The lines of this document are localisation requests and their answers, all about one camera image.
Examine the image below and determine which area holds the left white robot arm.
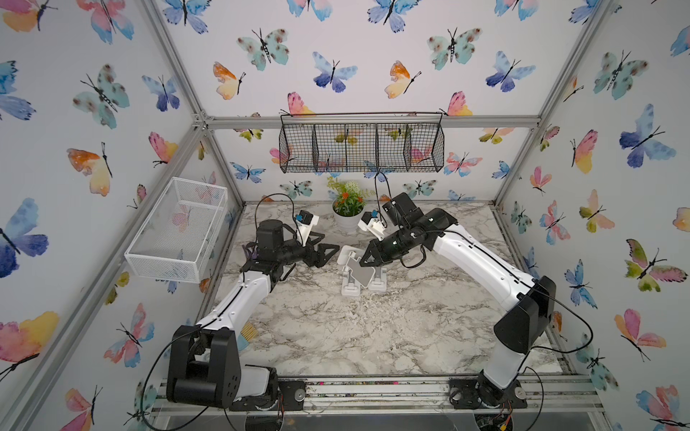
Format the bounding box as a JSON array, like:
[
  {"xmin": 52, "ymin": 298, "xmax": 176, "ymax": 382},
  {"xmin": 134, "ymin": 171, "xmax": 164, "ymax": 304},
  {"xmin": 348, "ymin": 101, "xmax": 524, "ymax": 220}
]
[{"xmin": 166, "ymin": 211, "xmax": 340, "ymax": 409}]

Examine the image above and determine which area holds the green artificial plant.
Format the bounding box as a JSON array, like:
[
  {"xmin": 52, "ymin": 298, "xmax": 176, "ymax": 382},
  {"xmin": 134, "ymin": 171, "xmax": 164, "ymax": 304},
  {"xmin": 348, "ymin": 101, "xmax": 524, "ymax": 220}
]
[{"xmin": 327, "ymin": 177, "xmax": 374, "ymax": 217}]

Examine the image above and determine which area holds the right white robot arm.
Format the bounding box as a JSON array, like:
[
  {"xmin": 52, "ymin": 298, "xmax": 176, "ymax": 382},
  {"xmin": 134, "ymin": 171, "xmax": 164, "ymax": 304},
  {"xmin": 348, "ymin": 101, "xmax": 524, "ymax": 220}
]
[{"xmin": 358, "ymin": 193, "xmax": 556, "ymax": 393}]

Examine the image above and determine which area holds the purple plastic fork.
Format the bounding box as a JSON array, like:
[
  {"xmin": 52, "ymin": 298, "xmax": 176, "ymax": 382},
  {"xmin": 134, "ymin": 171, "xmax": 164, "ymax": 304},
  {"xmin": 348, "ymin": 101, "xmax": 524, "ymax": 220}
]
[{"xmin": 242, "ymin": 242, "xmax": 258, "ymax": 263}]

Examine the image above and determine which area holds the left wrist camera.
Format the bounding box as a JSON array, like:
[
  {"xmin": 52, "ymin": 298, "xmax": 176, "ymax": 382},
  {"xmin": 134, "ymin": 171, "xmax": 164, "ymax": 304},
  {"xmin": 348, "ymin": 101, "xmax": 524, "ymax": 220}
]
[{"xmin": 295, "ymin": 210, "xmax": 320, "ymax": 246}]

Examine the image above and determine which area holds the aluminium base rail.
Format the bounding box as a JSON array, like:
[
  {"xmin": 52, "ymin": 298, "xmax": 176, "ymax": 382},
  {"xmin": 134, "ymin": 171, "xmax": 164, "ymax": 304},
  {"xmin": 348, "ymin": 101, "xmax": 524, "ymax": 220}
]
[{"xmin": 144, "ymin": 374, "xmax": 605, "ymax": 416}]

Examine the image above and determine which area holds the black wire wall basket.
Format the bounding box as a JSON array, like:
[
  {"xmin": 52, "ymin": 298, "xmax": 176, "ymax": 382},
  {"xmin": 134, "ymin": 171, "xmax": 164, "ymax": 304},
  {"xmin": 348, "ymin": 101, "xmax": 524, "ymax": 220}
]
[{"xmin": 272, "ymin": 112, "xmax": 446, "ymax": 174}]

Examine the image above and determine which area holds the grey folding phone stand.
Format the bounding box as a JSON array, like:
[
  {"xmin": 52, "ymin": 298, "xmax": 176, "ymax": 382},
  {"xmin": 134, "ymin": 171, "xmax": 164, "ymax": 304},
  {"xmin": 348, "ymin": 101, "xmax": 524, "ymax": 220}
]
[{"xmin": 337, "ymin": 246, "xmax": 387, "ymax": 293}]

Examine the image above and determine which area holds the white flower pot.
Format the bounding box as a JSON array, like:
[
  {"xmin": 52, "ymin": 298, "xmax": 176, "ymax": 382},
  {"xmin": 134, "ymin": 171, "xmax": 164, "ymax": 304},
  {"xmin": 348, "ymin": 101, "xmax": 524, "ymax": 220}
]
[{"xmin": 334, "ymin": 209, "xmax": 364, "ymax": 233}]

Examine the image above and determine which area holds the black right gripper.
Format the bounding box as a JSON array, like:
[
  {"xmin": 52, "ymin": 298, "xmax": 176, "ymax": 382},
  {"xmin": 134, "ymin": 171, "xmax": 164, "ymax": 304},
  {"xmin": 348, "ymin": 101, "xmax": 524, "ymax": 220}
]
[{"xmin": 356, "ymin": 228, "xmax": 414, "ymax": 268}]

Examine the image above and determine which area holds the white mesh wall basket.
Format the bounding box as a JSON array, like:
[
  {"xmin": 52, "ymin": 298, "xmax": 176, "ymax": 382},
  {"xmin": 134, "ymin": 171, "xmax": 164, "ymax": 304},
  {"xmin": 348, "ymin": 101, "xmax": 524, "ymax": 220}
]
[{"xmin": 124, "ymin": 177, "xmax": 228, "ymax": 283}]

